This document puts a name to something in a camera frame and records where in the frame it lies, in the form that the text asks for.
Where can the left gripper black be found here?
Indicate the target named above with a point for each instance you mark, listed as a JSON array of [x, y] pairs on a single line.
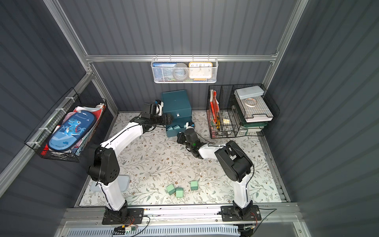
[[168, 119]]

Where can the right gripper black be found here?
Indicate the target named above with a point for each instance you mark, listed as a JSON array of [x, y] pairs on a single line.
[[181, 138]]

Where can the teal drawer cabinet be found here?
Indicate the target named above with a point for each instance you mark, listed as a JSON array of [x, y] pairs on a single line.
[[178, 105]]

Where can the green plug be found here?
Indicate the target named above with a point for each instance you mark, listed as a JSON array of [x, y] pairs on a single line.
[[179, 192], [171, 189], [194, 185]]

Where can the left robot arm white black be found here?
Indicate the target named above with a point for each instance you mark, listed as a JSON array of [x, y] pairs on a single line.
[[105, 169]]

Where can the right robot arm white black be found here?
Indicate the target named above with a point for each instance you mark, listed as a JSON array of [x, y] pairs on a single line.
[[235, 163]]

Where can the floral table mat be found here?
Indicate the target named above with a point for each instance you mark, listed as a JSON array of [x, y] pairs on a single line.
[[153, 161]]

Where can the red book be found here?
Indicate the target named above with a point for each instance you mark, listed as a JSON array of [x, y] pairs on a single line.
[[214, 105]]

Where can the grey tape roll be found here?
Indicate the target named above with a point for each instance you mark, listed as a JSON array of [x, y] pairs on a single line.
[[180, 72]]

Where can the yellow alarm clock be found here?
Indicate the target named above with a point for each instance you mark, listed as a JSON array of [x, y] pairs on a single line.
[[200, 70]]

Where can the light blue tin box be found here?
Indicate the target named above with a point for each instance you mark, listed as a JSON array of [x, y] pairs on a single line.
[[123, 182]]

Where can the white box on organizer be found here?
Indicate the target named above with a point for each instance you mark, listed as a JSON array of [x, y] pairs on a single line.
[[249, 92]]

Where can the checkered notebook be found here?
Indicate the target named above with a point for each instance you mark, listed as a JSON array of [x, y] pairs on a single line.
[[255, 109]]

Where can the blue dinosaur pencil case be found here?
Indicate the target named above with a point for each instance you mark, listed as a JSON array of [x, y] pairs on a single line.
[[71, 131]]

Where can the white wire wall basket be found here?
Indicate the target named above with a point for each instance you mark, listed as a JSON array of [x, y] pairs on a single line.
[[162, 69]]

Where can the black wire desk organizer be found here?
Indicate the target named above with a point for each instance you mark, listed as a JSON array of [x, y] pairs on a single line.
[[233, 125]]

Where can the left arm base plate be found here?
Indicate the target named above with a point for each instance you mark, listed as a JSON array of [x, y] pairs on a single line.
[[125, 216]]

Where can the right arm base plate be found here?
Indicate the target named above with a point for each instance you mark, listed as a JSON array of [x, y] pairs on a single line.
[[234, 213]]

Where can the black wire side basket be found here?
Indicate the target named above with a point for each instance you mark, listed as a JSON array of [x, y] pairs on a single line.
[[69, 103]]

